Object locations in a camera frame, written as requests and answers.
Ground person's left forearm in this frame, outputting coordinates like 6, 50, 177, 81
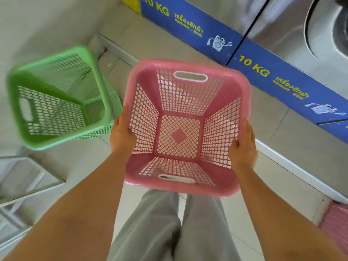
2, 149, 134, 261

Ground yellow machine panel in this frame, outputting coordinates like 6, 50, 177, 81
120, 0, 142, 15

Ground person's grey trousers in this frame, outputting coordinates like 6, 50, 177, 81
107, 189, 242, 261

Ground white metal rack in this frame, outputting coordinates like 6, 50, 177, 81
0, 154, 66, 252

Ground person's right forearm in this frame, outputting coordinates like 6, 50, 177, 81
236, 166, 348, 261

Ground steel washing machine blue panel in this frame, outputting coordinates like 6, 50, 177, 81
138, 0, 272, 66
226, 0, 348, 125
318, 120, 348, 145

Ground pink plastic laundry basket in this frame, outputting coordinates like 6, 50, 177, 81
318, 201, 348, 256
123, 58, 252, 198

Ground person's left hand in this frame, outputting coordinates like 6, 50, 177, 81
110, 105, 137, 161

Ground person's right hand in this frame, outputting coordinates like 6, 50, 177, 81
227, 118, 258, 173

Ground green plastic laundry basket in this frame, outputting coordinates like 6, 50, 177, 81
6, 46, 123, 151

